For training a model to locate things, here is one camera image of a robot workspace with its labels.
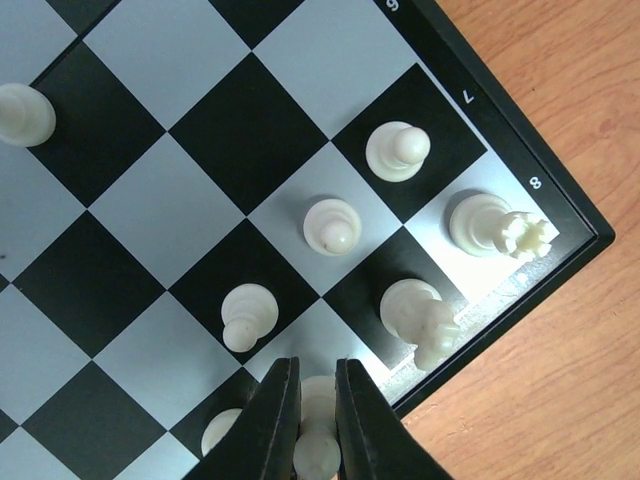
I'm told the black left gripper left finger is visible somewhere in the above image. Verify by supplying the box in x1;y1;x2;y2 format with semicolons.
186;357;301;480

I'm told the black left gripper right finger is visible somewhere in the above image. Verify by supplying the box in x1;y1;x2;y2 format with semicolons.
335;359;451;480

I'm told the white chess piece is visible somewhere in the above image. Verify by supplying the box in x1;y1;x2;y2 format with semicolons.
379;278;460;372
293;376;341;479
303;199;362;256

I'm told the white pawn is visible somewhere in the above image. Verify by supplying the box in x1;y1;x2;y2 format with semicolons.
220;283;279;353
365;121;431;183
1;83;56;147
448;193;559;262

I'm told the black and grey chessboard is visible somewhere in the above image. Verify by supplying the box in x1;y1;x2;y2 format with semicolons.
1;1;615;479

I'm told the white bishop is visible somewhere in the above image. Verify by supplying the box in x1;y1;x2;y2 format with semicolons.
200;408;242;457

